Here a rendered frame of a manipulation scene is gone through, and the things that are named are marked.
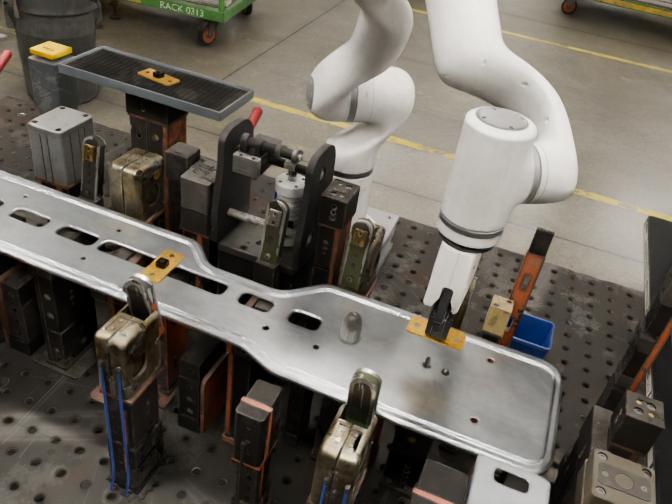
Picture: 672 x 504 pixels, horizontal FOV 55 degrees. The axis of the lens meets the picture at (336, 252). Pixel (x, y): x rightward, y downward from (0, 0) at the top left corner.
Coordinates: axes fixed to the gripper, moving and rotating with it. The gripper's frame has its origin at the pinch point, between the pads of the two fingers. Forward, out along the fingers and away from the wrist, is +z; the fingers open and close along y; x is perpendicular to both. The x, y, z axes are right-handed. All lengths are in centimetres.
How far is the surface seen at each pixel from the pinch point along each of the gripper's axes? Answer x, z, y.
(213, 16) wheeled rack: -227, 86, -332
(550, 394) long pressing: 18.5, 9.4, -3.5
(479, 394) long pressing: 8.6, 9.3, 1.8
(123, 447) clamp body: -40, 29, 21
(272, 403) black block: -17.8, 10.3, 16.7
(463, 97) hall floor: -49, 110, -371
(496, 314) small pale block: 7.5, 4.1, -10.9
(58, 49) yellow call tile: -94, -7, -34
